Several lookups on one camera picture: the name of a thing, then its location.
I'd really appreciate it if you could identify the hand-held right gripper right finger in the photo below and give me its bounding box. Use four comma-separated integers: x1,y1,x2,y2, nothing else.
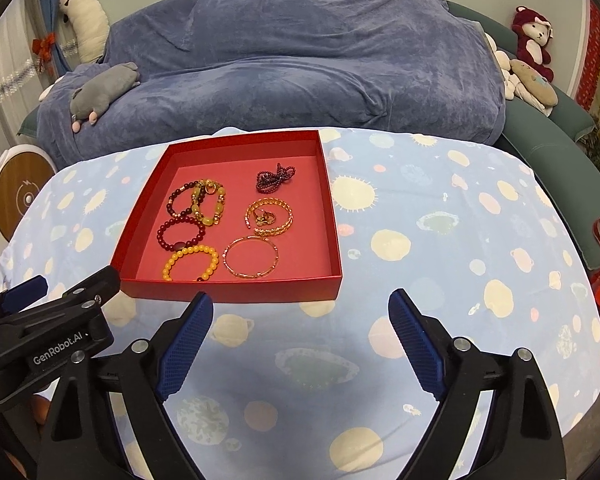
388,288,567,480

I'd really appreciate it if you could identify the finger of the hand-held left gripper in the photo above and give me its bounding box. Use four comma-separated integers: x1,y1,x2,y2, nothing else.
0,265,122,334
0,274,49,322

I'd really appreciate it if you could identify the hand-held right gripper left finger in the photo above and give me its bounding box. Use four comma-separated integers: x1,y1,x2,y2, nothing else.
35,291,215,480

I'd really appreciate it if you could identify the dark red bead bracelet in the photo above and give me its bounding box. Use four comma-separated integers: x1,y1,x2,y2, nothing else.
156,216,207,252

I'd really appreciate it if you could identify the yellow round bead bracelet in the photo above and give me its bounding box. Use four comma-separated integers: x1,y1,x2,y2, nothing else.
161,244,221,282

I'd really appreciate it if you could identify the thin gold bangle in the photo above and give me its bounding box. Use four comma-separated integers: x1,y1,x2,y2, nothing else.
223,236,281,280

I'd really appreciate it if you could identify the chunky yellow stone bracelet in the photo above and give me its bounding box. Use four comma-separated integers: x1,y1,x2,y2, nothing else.
189,178,229,227

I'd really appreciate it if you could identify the gold chain link bangle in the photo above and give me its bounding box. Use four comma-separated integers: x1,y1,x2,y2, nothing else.
244,197,296,237

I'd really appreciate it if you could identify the red cardboard box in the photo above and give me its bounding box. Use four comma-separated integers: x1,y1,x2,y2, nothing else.
110,130,343,305

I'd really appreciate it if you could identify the round white wooden-top device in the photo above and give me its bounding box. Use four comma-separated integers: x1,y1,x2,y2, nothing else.
0,144,58,256

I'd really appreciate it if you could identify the spotted light blue bed sheet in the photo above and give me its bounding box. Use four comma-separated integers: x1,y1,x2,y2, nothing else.
0,127,600,480

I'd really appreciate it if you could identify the grey plush mouse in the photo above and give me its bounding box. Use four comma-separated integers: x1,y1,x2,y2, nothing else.
69,61,142,133

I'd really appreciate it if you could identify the white curtain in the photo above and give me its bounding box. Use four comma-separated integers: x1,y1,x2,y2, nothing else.
0,0,56,126

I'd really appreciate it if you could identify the red ribbon bow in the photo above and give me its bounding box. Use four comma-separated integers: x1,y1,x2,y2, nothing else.
32,32,60,63

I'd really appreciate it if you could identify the blue covered sofa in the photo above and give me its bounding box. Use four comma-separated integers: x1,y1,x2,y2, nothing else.
17,0,600,271

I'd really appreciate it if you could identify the blue curtain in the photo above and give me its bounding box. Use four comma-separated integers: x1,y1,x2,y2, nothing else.
24,0,78,78

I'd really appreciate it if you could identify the long white plush toy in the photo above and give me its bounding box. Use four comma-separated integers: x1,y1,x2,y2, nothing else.
57,0,112,66

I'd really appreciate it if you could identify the beige round plush toy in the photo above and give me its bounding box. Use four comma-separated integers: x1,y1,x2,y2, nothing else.
509,58,558,117

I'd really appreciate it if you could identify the small white plush toy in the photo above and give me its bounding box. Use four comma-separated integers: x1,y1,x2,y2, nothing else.
484,32,518,101

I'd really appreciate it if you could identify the blue velvet blanket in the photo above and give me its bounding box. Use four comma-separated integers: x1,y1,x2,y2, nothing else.
36,0,508,168

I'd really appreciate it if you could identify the red plush monkey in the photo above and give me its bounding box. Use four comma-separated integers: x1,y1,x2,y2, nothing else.
510,6,556,82

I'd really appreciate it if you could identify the dark brown bead bracelet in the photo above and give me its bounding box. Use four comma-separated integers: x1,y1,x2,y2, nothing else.
166,180,203,220

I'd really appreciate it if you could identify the dark red bead necklace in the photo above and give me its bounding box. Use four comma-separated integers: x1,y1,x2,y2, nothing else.
255,162,301,193

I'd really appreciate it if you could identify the red wall hanging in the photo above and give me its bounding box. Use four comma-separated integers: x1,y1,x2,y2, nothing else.
575,0,600,113

